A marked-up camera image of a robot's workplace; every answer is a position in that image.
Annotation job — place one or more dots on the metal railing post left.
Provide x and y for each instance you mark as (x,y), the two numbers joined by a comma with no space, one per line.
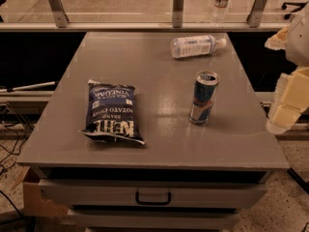
(59,15)

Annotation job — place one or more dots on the grey drawer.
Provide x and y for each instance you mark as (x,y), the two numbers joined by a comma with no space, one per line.
(153,220)
(122,193)

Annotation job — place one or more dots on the grey lower drawer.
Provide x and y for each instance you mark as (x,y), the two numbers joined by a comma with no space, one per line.
(153,220)

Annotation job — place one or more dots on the black office chair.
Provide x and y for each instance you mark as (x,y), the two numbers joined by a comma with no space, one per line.
(298,7)

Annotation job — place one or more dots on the metal railing post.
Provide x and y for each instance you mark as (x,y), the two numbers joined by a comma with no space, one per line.
(177,13)
(255,16)
(59,15)

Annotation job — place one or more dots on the grey metal rod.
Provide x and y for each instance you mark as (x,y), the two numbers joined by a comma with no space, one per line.
(28,87)

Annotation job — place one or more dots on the red bull can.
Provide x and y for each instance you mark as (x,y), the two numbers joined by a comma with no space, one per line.
(205,86)

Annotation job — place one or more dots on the grey upper drawer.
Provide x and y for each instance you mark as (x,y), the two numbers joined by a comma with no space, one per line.
(122,193)

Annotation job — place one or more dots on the lying clear plastic bottle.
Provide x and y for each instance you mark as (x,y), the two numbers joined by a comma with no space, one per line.
(195,46)

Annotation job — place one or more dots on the brown cardboard box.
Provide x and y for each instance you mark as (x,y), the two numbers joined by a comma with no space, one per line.
(35,204)

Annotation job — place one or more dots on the black drawer handle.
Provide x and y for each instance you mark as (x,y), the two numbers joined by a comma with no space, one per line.
(153,199)

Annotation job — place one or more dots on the blue potato chip bag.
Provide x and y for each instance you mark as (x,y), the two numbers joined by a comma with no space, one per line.
(111,113)

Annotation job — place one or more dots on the standing clear water bottle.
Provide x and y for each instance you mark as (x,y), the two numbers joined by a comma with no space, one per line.
(219,12)

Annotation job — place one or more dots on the metal railing post right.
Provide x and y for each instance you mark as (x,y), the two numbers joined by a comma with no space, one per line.
(255,16)

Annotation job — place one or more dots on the metal railing post middle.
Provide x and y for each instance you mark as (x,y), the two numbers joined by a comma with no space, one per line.
(177,13)

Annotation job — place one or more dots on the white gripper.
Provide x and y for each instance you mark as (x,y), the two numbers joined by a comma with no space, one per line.
(299,41)

